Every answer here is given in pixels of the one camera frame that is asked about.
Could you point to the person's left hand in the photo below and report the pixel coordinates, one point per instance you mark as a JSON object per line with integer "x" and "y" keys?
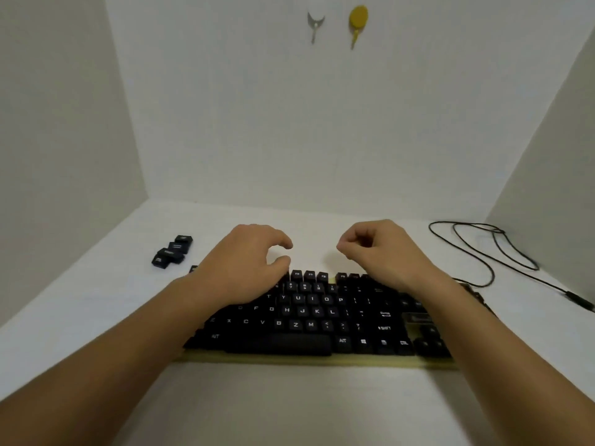
{"x": 237, "y": 267}

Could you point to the yellow wall hook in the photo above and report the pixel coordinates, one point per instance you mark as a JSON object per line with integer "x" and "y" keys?
{"x": 358, "y": 18}

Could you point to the black keyboard with yellowish base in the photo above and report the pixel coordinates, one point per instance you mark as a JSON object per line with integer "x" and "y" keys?
{"x": 316, "y": 325}

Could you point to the person's right hand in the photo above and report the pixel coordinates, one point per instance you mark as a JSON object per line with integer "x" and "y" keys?
{"x": 395, "y": 257}

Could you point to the person's right forearm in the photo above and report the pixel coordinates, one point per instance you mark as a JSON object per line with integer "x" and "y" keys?
{"x": 502, "y": 362}

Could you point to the person's right thumb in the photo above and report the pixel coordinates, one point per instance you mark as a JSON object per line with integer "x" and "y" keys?
{"x": 355, "y": 262}

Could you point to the person's left forearm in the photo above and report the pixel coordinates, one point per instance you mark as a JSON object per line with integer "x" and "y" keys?
{"x": 102, "y": 362}

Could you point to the person's left thumb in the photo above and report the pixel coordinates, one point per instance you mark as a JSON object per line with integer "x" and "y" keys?
{"x": 279, "y": 267}

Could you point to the loose black keycap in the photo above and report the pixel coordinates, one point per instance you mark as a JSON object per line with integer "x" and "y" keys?
{"x": 178, "y": 248}
{"x": 159, "y": 261}
{"x": 184, "y": 239}
{"x": 171, "y": 257}

